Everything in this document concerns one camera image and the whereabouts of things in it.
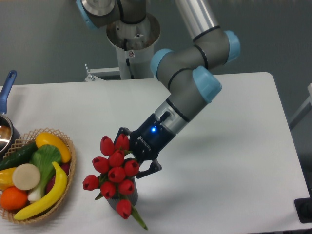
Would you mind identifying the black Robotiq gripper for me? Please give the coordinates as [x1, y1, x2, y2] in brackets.
[114, 113, 176, 178]

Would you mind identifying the red tulip bouquet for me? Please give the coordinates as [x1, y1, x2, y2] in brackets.
[82, 134, 148, 230]

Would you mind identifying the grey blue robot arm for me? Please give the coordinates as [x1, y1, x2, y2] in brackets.
[76, 0, 240, 178]

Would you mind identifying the grey ribbed vase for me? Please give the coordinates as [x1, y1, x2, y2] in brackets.
[104, 176, 139, 211]

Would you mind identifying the dark red vegetable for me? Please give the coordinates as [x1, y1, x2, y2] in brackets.
[45, 163, 70, 194]

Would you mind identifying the green bok choy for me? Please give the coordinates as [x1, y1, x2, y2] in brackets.
[28, 144, 61, 203]

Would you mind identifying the yellow squash top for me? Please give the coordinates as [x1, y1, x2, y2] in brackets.
[35, 132, 71, 163]

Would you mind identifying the yellow banana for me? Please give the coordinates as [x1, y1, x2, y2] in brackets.
[14, 162, 67, 220]

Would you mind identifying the woven wicker basket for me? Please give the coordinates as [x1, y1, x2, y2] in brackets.
[0, 128, 76, 224]

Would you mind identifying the beige round disc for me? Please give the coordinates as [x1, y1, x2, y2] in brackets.
[12, 163, 41, 191]

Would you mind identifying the green cucumber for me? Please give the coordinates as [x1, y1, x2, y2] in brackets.
[0, 142, 38, 170]

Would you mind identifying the orange fruit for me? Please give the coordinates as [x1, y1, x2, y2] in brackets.
[0, 187, 28, 210]

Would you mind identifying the yellow pepper left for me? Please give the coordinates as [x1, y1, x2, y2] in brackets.
[0, 167, 16, 190]

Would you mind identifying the black device table edge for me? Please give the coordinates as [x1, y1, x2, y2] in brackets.
[294, 197, 312, 223]

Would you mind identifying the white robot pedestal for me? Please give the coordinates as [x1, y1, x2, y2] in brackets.
[85, 13, 160, 81]

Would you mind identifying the black pedestal cable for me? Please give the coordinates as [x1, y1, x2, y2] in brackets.
[123, 38, 135, 80]

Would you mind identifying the blue handled saucepan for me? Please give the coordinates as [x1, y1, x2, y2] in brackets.
[0, 70, 20, 161]

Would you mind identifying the white frame right edge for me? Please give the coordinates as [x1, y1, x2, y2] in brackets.
[289, 83, 312, 131]

